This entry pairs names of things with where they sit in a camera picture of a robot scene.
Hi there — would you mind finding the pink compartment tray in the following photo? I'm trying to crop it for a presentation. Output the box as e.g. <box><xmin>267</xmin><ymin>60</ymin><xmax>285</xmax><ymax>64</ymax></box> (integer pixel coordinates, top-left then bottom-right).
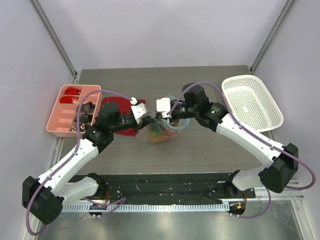
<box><xmin>46</xmin><ymin>84</ymin><xmax>102</xmax><ymax>138</ymax></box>

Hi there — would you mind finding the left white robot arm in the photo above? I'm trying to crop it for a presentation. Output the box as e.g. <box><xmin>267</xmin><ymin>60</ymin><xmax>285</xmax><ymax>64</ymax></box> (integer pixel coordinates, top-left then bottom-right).
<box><xmin>22</xmin><ymin>102</ymin><xmax>152</xmax><ymax>225</ymax></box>

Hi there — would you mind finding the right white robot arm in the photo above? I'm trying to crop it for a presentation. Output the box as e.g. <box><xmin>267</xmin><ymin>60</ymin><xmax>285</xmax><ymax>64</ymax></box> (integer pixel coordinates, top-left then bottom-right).
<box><xmin>155</xmin><ymin>83</ymin><xmax>299</xmax><ymax>198</ymax></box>

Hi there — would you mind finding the dark wrapped item in tray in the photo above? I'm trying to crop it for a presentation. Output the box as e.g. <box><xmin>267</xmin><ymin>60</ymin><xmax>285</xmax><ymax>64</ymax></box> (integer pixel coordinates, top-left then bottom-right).
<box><xmin>75</xmin><ymin>101</ymin><xmax>96</xmax><ymax>114</ymax></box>

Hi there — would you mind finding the white slotted cable duct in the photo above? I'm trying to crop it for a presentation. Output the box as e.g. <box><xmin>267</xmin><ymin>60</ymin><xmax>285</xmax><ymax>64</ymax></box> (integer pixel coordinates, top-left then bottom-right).
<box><xmin>62</xmin><ymin>201</ymin><xmax>230</xmax><ymax>213</ymax></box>

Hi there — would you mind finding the red toy chili pepper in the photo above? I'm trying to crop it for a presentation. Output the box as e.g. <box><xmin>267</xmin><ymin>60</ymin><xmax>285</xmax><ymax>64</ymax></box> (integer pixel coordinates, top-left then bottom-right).
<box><xmin>164</xmin><ymin>129</ymin><xmax>177</xmax><ymax>139</ymax></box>

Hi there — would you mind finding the red item in tray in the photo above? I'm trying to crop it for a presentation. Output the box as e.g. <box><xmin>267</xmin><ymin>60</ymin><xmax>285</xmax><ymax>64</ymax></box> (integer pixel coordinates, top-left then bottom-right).
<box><xmin>64</xmin><ymin>86</ymin><xmax>81</xmax><ymax>96</ymax></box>
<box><xmin>59</xmin><ymin>95</ymin><xmax>79</xmax><ymax>104</ymax></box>

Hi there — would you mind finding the white plastic basket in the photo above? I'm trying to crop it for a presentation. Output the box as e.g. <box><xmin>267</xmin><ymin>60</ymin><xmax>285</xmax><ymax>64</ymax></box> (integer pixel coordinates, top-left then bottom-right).
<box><xmin>221</xmin><ymin>74</ymin><xmax>284</xmax><ymax>133</ymax></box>

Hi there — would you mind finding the clear zip top bag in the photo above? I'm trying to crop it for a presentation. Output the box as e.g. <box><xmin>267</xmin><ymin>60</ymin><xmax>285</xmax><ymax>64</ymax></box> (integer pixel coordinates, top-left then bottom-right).
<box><xmin>131</xmin><ymin>103</ymin><xmax>190</xmax><ymax>144</ymax></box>

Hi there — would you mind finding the red folded cloth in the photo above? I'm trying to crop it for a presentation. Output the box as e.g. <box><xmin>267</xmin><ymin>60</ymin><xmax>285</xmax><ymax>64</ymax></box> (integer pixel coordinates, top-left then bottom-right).
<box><xmin>100</xmin><ymin>96</ymin><xmax>147</xmax><ymax>138</ymax></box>

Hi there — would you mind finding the toy pineapple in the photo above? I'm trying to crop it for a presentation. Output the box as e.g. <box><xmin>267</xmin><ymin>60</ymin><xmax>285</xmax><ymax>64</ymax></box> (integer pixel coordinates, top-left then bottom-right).
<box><xmin>146</xmin><ymin>124</ymin><xmax>166</xmax><ymax>143</ymax></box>

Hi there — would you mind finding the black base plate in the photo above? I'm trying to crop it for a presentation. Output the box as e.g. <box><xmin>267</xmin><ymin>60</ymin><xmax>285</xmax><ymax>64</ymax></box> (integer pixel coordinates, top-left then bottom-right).
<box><xmin>67</xmin><ymin>173</ymin><xmax>256</xmax><ymax>206</ymax></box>

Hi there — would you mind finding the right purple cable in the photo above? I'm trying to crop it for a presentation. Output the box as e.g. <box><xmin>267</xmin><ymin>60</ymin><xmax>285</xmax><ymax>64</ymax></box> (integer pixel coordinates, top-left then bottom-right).
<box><xmin>165</xmin><ymin>81</ymin><xmax>315</xmax><ymax>220</ymax></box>

